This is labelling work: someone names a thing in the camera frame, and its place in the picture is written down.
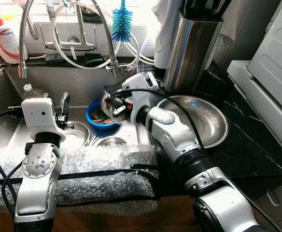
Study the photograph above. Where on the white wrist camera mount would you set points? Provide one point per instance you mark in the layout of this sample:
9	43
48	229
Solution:
141	92
39	116

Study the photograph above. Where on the white washing machine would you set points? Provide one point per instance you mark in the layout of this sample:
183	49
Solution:
276	72

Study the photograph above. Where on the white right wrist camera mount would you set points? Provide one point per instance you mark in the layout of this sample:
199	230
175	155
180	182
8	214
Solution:
141	92

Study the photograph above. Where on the brown wooden cabinet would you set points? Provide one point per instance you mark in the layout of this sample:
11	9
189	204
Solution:
107	220

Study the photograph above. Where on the blue plastic bowl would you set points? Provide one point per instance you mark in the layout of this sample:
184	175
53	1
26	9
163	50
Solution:
90	118

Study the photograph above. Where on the large stainless steel plate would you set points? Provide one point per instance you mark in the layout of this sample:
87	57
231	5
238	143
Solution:
204	121

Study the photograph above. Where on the steel sink drain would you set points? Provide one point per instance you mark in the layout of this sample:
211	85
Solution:
112	141

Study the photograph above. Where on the dark scouring pad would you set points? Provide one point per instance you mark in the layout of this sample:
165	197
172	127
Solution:
55	58

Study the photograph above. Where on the white hanging cloth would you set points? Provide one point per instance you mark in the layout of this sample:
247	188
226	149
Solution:
167	29

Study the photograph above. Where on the steel faucet fitting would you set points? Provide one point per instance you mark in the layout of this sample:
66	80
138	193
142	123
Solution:
80	24

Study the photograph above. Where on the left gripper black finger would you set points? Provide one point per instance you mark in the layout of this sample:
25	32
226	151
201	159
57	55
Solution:
64	102
46	95

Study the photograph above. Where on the small white plastic box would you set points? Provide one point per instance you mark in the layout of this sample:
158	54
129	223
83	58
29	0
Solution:
152	80

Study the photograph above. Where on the white red soap pump bottle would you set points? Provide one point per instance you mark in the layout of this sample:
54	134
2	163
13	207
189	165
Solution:
6	43

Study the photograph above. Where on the round steel sink dish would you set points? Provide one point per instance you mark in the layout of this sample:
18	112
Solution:
78	135

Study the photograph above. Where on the stainless steel knife block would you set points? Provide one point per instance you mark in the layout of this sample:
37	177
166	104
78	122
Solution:
191	53

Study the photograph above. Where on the small stainless steel bowl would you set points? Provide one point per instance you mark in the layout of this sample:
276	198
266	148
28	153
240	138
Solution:
111	110

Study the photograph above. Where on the green dish sponge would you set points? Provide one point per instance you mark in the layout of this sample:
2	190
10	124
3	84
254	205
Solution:
95	59

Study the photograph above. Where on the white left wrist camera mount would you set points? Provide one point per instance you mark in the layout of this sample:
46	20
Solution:
39	116

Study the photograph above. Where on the blue bottle brush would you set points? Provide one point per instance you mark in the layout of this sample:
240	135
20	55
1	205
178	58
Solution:
121	26

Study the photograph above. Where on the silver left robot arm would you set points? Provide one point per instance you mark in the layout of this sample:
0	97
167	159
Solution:
35	193

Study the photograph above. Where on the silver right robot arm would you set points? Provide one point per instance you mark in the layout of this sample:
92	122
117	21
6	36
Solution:
179	140

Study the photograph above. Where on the stainless steel sink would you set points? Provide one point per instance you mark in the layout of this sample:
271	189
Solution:
78	84

